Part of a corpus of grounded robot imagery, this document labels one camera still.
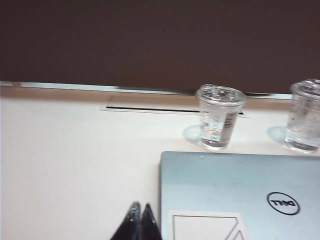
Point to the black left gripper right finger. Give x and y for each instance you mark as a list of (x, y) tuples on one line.
[(149, 226)]

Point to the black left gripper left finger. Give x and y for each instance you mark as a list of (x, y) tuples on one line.
[(128, 228)]

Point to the clear plastic cup with label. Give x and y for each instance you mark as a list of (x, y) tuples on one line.
[(217, 117)]

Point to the white sticker on laptop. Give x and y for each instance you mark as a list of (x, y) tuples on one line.
[(200, 227)]

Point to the silver Dell laptop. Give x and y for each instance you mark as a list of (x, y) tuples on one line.
[(225, 182)]

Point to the metal table edge strip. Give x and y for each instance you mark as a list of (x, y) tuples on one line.
[(75, 86)]

